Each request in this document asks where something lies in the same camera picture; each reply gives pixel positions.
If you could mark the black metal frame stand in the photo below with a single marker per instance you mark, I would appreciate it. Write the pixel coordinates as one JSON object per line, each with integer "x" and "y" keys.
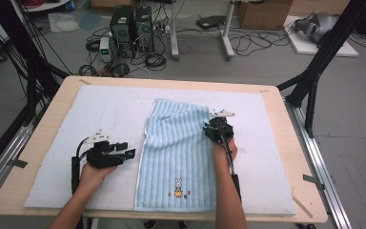
{"x": 327, "y": 47}
{"x": 12, "y": 31}

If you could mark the white plastic bag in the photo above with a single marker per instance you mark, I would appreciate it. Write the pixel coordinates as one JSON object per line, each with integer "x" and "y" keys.
{"x": 63, "y": 23}

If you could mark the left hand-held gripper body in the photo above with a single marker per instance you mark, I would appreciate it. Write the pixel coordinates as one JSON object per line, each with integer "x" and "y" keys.
{"x": 103, "y": 157}

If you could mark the tan tape strip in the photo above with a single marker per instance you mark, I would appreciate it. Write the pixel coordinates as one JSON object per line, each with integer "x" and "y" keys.
{"x": 302, "y": 206}

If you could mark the slim black computer tower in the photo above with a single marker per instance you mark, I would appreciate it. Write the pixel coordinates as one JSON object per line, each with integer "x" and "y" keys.
{"x": 144, "y": 28}

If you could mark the brown cardboard box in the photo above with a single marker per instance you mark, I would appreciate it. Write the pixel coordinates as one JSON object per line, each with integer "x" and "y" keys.
{"x": 263, "y": 14}

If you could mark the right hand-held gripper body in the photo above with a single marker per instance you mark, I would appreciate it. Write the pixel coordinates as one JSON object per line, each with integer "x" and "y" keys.
{"x": 222, "y": 129}

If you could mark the person's right hand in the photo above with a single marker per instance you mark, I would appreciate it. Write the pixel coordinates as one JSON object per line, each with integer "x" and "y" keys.
{"x": 224, "y": 154}

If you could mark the large black computer tower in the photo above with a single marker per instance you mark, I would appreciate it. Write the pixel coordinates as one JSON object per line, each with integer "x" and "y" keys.
{"x": 122, "y": 30}

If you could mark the aluminium rail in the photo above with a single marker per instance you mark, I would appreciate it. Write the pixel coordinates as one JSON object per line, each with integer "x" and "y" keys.
{"x": 317, "y": 152}
{"x": 3, "y": 159}

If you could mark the black tape piece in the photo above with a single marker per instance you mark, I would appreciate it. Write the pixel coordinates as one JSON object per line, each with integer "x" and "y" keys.
{"x": 19, "y": 163}
{"x": 313, "y": 180}

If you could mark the grey rounded device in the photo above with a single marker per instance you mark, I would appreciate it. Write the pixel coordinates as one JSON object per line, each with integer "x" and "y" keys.
{"x": 319, "y": 25}

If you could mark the white floor board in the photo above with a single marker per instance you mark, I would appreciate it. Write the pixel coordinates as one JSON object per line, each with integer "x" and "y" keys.
{"x": 324, "y": 49}

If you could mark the white power supply box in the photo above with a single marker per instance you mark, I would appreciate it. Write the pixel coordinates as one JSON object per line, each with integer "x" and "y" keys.
{"x": 105, "y": 49}

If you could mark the black flat device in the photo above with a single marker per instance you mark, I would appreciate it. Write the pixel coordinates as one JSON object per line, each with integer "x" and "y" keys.
{"x": 210, "y": 22}

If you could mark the white desk leg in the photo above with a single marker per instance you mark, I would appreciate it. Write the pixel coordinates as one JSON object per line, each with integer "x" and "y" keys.
{"x": 227, "y": 38}
{"x": 174, "y": 35}

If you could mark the white foam mat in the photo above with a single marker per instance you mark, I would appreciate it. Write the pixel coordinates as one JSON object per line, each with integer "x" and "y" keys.
{"x": 108, "y": 105}

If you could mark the person's left hand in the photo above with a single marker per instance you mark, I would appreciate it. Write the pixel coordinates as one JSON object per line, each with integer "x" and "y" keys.
{"x": 95, "y": 176}

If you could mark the blue striped towel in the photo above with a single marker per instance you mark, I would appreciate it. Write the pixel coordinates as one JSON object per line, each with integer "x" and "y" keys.
{"x": 171, "y": 152}

